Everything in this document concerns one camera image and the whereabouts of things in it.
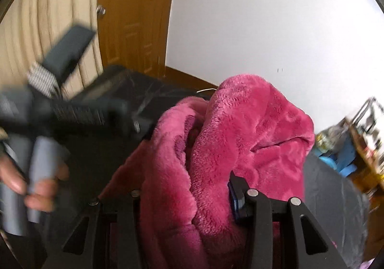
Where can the pink fleece jacket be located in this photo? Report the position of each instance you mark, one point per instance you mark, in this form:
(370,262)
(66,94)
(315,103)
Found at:
(240,125)

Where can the person's left hand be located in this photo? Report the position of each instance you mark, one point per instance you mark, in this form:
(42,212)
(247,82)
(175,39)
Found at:
(42,200)

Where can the black satin table cloth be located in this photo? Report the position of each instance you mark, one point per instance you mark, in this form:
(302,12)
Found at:
(330,191)

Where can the blue folder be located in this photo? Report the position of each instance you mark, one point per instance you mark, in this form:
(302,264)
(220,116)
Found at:
(340,155)

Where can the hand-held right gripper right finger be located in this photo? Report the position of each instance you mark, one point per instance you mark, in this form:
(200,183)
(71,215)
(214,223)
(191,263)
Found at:
(235,200)

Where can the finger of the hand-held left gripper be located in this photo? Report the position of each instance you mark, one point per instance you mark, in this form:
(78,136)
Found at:
(90,116)

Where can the wooden sideboard desk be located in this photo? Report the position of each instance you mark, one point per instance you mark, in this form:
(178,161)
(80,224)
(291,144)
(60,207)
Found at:
(369,176)

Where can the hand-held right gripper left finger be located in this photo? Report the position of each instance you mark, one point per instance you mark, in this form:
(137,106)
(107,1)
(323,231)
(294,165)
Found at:
(132,212)

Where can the wooden door with round knob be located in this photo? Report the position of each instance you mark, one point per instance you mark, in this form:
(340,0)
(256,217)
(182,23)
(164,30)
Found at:
(135,17)

